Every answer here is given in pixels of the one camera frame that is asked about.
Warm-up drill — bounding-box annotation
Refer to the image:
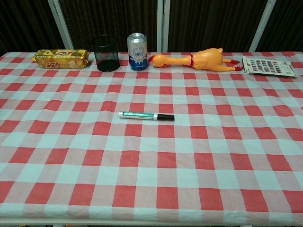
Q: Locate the pen with dark cap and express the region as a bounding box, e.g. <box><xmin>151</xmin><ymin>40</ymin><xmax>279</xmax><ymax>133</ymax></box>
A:
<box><xmin>118</xmin><ymin>111</ymin><xmax>159</xmax><ymax>120</ymax></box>

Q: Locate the black mesh pen holder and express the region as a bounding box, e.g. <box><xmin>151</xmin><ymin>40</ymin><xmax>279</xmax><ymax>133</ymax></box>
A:
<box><xmin>91</xmin><ymin>34</ymin><xmax>121</xmax><ymax>72</ymax></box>

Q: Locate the golden snack packet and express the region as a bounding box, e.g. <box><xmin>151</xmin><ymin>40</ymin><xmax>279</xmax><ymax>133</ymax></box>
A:
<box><xmin>31</xmin><ymin>49</ymin><xmax>91</xmax><ymax>70</ymax></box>

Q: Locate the black pen cap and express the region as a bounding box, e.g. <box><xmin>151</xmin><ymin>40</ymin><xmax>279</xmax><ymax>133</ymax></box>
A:
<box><xmin>157</xmin><ymin>113</ymin><xmax>175</xmax><ymax>122</ymax></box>

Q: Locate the silver blue drink can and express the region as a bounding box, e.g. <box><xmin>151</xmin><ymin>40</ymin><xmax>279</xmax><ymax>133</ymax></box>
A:
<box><xmin>126</xmin><ymin>33</ymin><xmax>149</xmax><ymax>71</ymax></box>

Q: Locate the yellow rubber chicken toy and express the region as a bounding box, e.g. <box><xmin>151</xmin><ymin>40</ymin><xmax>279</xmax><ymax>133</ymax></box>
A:
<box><xmin>148</xmin><ymin>47</ymin><xmax>243</xmax><ymax>72</ymax></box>

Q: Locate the dark partition panel white frame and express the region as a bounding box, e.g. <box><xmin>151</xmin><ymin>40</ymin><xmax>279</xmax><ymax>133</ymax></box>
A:
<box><xmin>48</xmin><ymin>0</ymin><xmax>164</xmax><ymax>53</ymax></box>
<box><xmin>163</xmin><ymin>0</ymin><xmax>280</xmax><ymax>53</ymax></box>
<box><xmin>249</xmin><ymin>0</ymin><xmax>303</xmax><ymax>52</ymax></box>
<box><xmin>0</xmin><ymin>0</ymin><xmax>73</xmax><ymax>58</ymax></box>

